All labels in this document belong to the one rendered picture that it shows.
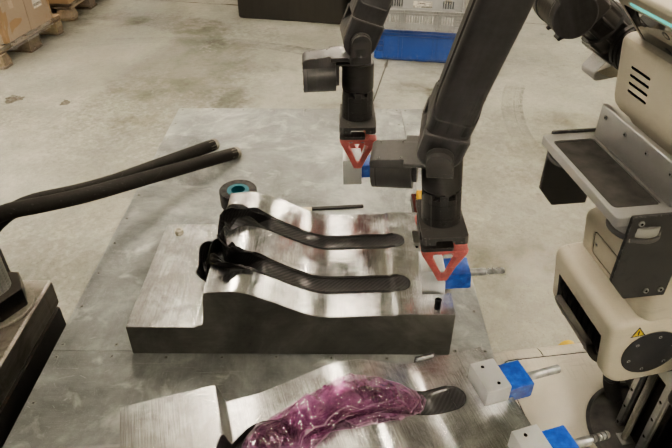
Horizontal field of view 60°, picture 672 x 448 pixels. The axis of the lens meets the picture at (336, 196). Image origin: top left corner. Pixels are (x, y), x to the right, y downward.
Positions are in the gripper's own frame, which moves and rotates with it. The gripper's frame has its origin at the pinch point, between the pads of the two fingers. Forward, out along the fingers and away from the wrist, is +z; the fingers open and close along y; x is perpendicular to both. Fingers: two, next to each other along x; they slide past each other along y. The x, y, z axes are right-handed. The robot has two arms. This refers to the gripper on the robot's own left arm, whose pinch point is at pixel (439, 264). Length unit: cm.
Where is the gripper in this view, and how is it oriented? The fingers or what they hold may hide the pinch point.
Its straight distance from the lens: 92.8
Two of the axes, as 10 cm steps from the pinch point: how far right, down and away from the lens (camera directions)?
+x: 10.0, -0.6, -0.5
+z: 0.8, 8.4, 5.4
